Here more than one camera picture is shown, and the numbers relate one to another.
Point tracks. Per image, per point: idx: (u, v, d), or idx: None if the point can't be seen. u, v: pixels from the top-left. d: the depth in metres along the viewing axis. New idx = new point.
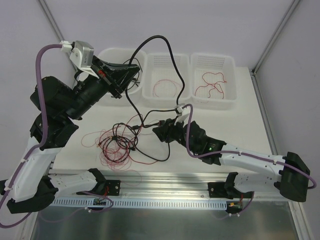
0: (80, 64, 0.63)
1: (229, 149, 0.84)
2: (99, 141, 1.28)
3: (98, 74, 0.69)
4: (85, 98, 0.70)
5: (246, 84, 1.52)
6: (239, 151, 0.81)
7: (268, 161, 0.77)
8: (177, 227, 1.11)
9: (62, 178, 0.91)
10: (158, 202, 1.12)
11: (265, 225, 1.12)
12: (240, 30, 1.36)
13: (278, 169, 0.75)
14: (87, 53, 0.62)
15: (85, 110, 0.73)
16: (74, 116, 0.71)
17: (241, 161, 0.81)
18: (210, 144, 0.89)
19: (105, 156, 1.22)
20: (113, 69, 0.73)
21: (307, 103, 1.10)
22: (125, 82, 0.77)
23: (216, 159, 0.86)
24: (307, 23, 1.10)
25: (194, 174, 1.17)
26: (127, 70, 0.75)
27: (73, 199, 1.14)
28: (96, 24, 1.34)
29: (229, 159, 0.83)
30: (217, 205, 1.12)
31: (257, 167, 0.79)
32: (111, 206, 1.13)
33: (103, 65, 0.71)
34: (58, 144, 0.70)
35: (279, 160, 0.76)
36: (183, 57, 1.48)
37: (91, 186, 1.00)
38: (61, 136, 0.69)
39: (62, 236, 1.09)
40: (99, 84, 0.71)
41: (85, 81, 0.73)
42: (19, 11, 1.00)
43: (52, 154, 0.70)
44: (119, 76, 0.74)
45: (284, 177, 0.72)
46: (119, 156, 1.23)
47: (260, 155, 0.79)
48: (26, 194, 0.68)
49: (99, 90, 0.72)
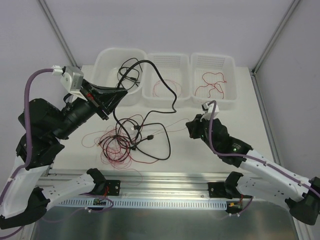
0: (70, 89, 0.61)
1: (256, 156, 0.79)
2: (99, 141, 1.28)
3: (87, 97, 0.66)
4: (74, 118, 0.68)
5: (246, 84, 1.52)
6: (266, 162, 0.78)
7: (294, 180, 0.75)
8: (177, 227, 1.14)
9: (56, 186, 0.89)
10: (157, 202, 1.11)
11: (264, 224, 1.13)
12: (241, 29, 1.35)
13: (302, 192, 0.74)
14: (77, 78, 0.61)
15: (72, 130, 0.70)
16: (61, 136, 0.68)
17: (265, 172, 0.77)
18: (234, 144, 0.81)
19: (105, 155, 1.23)
20: (102, 92, 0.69)
21: (307, 103, 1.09)
22: (114, 104, 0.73)
23: (238, 161, 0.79)
24: (309, 21, 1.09)
25: (194, 174, 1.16)
26: (116, 94, 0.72)
27: (73, 199, 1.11)
28: (96, 24, 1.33)
29: (253, 167, 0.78)
30: (217, 205, 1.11)
31: (281, 184, 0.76)
32: (111, 206, 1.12)
33: (92, 88, 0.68)
34: (43, 163, 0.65)
35: (305, 182, 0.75)
36: (183, 57, 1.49)
37: (89, 188, 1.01)
38: (47, 155, 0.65)
39: (63, 236, 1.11)
40: (87, 106, 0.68)
41: (74, 103, 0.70)
42: (20, 11, 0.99)
43: (39, 172, 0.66)
44: (108, 98, 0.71)
45: (307, 200, 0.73)
46: (119, 156, 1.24)
47: (287, 173, 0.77)
48: (16, 209, 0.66)
49: (87, 112, 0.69)
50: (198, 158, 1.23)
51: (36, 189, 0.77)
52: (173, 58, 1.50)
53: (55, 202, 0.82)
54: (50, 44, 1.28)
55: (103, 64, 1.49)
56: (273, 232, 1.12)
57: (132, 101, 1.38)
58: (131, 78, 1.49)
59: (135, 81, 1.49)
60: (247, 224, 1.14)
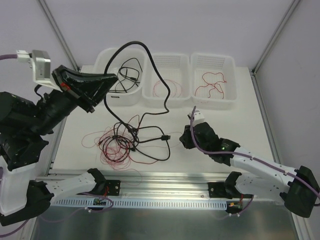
0: (35, 77, 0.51)
1: (242, 151, 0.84)
2: (99, 141, 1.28)
3: (61, 87, 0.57)
4: (54, 113, 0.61)
5: (246, 84, 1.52)
6: (252, 156, 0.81)
7: (279, 171, 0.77)
8: (177, 227, 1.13)
9: (60, 182, 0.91)
10: (158, 202, 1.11)
11: (264, 224, 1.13)
12: (241, 29, 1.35)
13: (288, 180, 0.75)
14: (43, 65, 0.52)
15: (55, 124, 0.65)
16: (43, 132, 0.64)
17: (251, 166, 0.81)
18: (223, 144, 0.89)
19: (105, 156, 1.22)
20: (82, 81, 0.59)
21: (307, 103, 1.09)
22: (101, 93, 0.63)
23: (227, 159, 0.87)
24: (309, 21, 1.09)
25: (194, 174, 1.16)
26: (101, 81, 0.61)
27: (73, 199, 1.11)
28: (96, 23, 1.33)
29: (240, 162, 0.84)
30: (217, 205, 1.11)
31: (267, 175, 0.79)
32: (111, 206, 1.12)
33: (68, 76, 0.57)
34: (28, 162, 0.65)
35: (290, 171, 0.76)
36: (183, 57, 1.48)
37: (90, 187, 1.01)
38: (27, 154, 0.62)
39: (62, 236, 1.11)
40: (65, 98, 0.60)
41: (51, 94, 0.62)
42: (19, 11, 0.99)
43: (25, 171, 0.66)
44: (90, 87, 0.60)
45: (293, 189, 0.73)
46: (119, 156, 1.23)
47: (272, 164, 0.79)
48: (15, 207, 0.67)
49: (67, 105, 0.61)
50: (198, 157, 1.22)
51: (40, 183, 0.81)
52: (173, 58, 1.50)
53: (58, 197, 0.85)
54: (50, 44, 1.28)
55: (103, 64, 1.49)
56: (273, 232, 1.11)
57: (132, 101, 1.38)
58: (131, 78, 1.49)
59: (135, 81, 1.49)
60: (247, 224, 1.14)
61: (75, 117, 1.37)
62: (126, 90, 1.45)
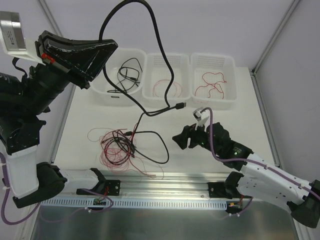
0: (6, 49, 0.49)
1: (256, 160, 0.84)
2: (103, 139, 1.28)
3: (44, 58, 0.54)
4: (43, 90, 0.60)
5: (246, 84, 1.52)
6: (266, 165, 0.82)
7: (294, 184, 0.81)
8: (177, 227, 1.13)
9: (70, 172, 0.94)
10: (158, 202, 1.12)
11: (265, 225, 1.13)
12: (240, 29, 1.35)
13: (303, 194, 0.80)
14: (11, 29, 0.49)
15: (49, 100, 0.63)
16: (38, 110, 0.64)
17: (266, 175, 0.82)
18: (235, 148, 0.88)
19: (104, 156, 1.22)
20: (69, 50, 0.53)
21: (307, 103, 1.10)
22: (96, 65, 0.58)
23: (239, 165, 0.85)
24: (308, 22, 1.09)
25: (194, 174, 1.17)
26: (94, 49, 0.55)
27: (73, 199, 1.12)
28: (97, 23, 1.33)
29: (254, 170, 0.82)
30: (217, 205, 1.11)
31: (281, 186, 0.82)
32: (111, 206, 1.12)
33: (50, 46, 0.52)
34: (27, 144, 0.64)
35: (305, 185, 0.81)
36: (183, 57, 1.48)
37: (91, 185, 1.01)
38: (23, 135, 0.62)
39: (62, 236, 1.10)
40: (52, 73, 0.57)
41: (36, 69, 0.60)
42: (20, 11, 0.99)
43: (25, 154, 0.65)
44: (80, 57, 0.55)
45: (307, 203, 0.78)
46: (119, 158, 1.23)
47: (287, 176, 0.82)
48: (27, 190, 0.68)
49: (57, 80, 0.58)
50: (198, 157, 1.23)
51: (55, 167, 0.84)
52: (173, 58, 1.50)
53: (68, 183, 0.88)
54: None
55: None
56: (274, 232, 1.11)
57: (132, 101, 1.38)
58: (131, 78, 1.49)
59: (135, 81, 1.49)
60: (248, 224, 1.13)
61: (75, 117, 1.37)
62: (126, 90, 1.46)
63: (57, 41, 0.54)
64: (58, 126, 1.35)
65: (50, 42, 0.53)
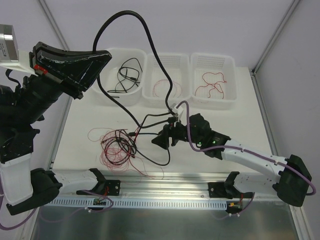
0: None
1: (233, 144, 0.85)
2: (103, 139, 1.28)
3: (36, 69, 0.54)
4: (36, 100, 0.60)
5: (246, 84, 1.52)
6: (242, 148, 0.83)
7: (270, 161, 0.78)
8: (177, 227, 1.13)
9: (66, 175, 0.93)
10: (157, 202, 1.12)
11: (265, 225, 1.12)
12: (240, 29, 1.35)
13: (278, 170, 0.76)
14: (3, 41, 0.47)
15: (42, 110, 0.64)
16: (32, 119, 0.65)
17: (242, 158, 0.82)
18: (214, 137, 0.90)
19: (104, 156, 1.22)
20: (61, 61, 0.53)
21: (307, 103, 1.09)
22: (90, 76, 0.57)
23: (218, 152, 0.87)
24: (308, 22, 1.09)
25: (194, 174, 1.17)
26: (87, 61, 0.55)
27: (73, 199, 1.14)
28: (96, 24, 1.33)
29: (231, 154, 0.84)
30: (217, 205, 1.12)
31: (257, 166, 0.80)
32: (111, 206, 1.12)
33: (43, 57, 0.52)
34: (21, 153, 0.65)
35: (281, 161, 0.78)
36: (183, 57, 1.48)
37: (91, 185, 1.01)
38: (16, 144, 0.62)
39: (62, 236, 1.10)
40: (45, 84, 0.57)
41: (30, 79, 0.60)
42: (19, 11, 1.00)
43: (19, 163, 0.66)
44: (73, 69, 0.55)
45: (283, 177, 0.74)
46: (119, 158, 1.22)
47: (263, 154, 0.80)
48: (22, 196, 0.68)
49: (49, 91, 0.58)
50: (198, 157, 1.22)
51: (49, 173, 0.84)
52: (173, 58, 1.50)
53: (65, 188, 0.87)
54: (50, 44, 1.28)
55: None
56: (274, 232, 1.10)
57: (132, 101, 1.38)
58: (131, 78, 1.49)
59: (135, 81, 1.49)
60: (247, 224, 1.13)
61: (75, 117, 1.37)
62: (126, 90, 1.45)
63: (51, 52, 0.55)
64: (58, 127, 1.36)
65: (44, 53, 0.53)
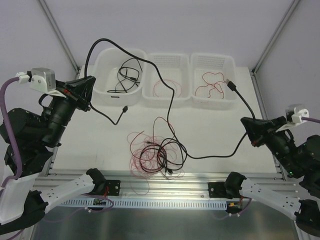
0: (47, 89, 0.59)
1: None
2: (146, 140, 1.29)
3: (65, 93, 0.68)
4: (59, 119, 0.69)
5: (245, 84, 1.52)
6: None
7: None
8: (177, 227, 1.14)
9: (54, 189, 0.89)
10: (158, 202, 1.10)
11: (265, 225, 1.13)
12: (241, 29, 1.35)
13: None
14: (50, 74, 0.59)
15: (61, 134, 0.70)
16: (52, 144, 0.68)
17: None
18: None
19: (138, 156, 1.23)
20: (75, 85, 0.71)
21: (307, 102, 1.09)
22: (88, 94, 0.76)
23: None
24: (309, 22, 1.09)
25: (194, 174, 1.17)
26: (86, 82, 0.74)
27: (73, 199, 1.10)
28: (96, 24, 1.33)
29: None
30: (218, 205, 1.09)
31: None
32: (111, 206, 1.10)
33: (65, 84, 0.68)
34: (33, 171, 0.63)
35: None
36: (183, 58, 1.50)
37: (89, 189, 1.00)
38: (35, 163, 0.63)
39: (62, 236, 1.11)
40: (67, 104, 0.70)
41: (50, 105, 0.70)
42: (20, 10, 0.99)
43: (29, 180, 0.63)
44: (82, 89, 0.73)
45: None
46: (150, 166, 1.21)
47: None
48: (13, 216, 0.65)
49: (68, 109, 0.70)
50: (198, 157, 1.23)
51: (34, 192, 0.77)
52: (173, 58, 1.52)
53: (53, 205, 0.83)
54: (50, 44, 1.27)
55: (103, 64, 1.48)
56: (273, 232, 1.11)
57: (132, 101, 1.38)
58: (131, 78, 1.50)
59: (135, 81, 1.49)
60: (247, 225, 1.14)
61: (75, 117, 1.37)
62: (126, 90, 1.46)
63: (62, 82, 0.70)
64: None
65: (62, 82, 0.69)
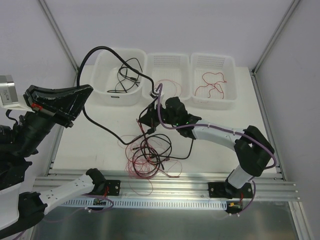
0: (3, 104, 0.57)
1: (202, 122, 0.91)
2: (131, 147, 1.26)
3: (33, 107, 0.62)
4: (32, 134, 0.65)
5: (246, 84, 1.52)
6: (208, 124, 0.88)
7: (228, 132, 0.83)
8: (177, 227, 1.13)
9: (53, 190, 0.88)
10: (157, 202, 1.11)
11: (265, 225, 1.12)
12: (241, 29, 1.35)
13: (236, 138, 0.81)
14: (7, 88, 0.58)
15: (36, 144, 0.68)
16: (26, 154, 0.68)
17: (209, 133, 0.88)
18: (189, 119, 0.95)
19: (132, 161, 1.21)
20: (53, 98, 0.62)
21: (307, 102, 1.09)
22: (76, 107, 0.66)
23: (191, 132, 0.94)
24: (309, 22, 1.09)
25: (196, 174, 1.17)
26: (74, 94, 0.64)
27: (73, 199, 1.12)
28: (97, 24, 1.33)
29: (200, 131, 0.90)
30: (217, 205, 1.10)
31: (220, 138, 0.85)
32: (111, 206, 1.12)
33: (38, 96, 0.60)
34: (12, 183, 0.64)
35: (238, 131, 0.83)
36: (183, 57, 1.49)
37: (89, 189, 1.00)
38: (11, 176, 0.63)
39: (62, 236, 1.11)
40: (41, 117, 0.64)
41: (26, 117, 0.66)
42: (19, 11, 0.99)
43: (10, 192, 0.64)
44: (65, 102, 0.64)
45: (240, 144, 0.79)
46: (146, 169, 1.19)
47: (223, 127, 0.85)
48: (7, 221, 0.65)
49: (44, 124, 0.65)
50: (197, 158, 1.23)
51: (33, 194, 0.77)
52: (173, 58, 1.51)
53: (52, 207, 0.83)
54: (51, 45, 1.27)
55: (103, 64, 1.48)
56: (274, 232, 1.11)
57: (132, 101, 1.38)
58: (131, 78, 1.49)
59: (135, 81, 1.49)
60: (247, 225, 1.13)
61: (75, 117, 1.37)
62: (126, 90, 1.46)
63: (43, 91, 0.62)
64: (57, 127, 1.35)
65: (38, 93, 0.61)
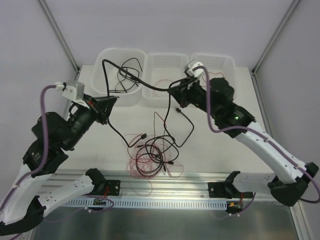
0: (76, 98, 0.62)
1: (256, 129, 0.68)
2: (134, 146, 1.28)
3: (89, 105, 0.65)
4: (79, 126, 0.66)
5: (246, 84, 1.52)
6: (267, 138, 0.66)
7: (290, 162, 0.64)
8: (177, 227, 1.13)
9: (52, 192, 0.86)
10: (158, 202, 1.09)
11: (265, 225, 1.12)
12: (241, 29, 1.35)
13: (296, 176, 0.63)
14: (80, 85, 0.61)
15: (77, 140, 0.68)
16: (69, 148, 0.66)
17: (263, 149, 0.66)
18: (235, 112, 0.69)
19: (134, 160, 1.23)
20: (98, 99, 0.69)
21: (307, 102, 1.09)
22: (109, 109, 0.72)
23: (235, 133, 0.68)
24: (309, 22, 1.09)
25: (196, 175, 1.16)
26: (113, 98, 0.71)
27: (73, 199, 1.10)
28: (97, 24, 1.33)
29: (252, 141, 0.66)
30: (217, 205, 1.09)
31: (274, 161, 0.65)
32: (111, 206, 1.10)
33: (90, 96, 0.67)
34: (49, 171, 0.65)
35: (302, 166, 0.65)
36: (183, 57, 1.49)
37: (89, 189, 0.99)
38: (54, 165, 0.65)
39: (62, 236, 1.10)
40: (87, 113, 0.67)
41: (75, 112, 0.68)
42: (19, 11, 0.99)
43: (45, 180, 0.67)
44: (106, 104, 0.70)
45: (298, 184, 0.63)
46: (148, 167, 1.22)
47: (285, 153, 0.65)
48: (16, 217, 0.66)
49: (89, 119, 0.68)
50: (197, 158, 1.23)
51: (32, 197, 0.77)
52: (173, 58, 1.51)
53: (51, 209, 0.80)
54: (51, 45, 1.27)
55: (103, 64, 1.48)
56: (274, 232, 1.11)
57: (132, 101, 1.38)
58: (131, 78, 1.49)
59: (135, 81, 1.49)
60: (247, 224, 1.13)
61: None
62: (126, 90, 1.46)
63: None
64: None
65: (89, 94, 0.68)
